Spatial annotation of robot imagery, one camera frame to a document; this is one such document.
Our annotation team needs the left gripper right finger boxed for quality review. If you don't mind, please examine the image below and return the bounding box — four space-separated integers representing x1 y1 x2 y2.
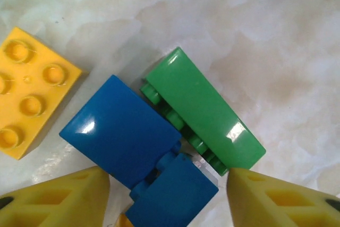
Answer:
226 167 340 227

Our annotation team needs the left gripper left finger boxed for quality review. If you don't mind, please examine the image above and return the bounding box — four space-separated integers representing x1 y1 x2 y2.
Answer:
0 165 111 227

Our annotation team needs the large blue lego brick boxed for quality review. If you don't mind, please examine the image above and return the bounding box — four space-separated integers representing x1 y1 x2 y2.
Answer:
58 74 183 193

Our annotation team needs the long yellow lego brick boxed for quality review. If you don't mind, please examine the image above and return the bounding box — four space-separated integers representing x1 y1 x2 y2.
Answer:
0 27 83 161

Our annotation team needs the long green lego brick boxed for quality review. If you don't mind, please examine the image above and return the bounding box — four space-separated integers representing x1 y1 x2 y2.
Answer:
140 47 267 176

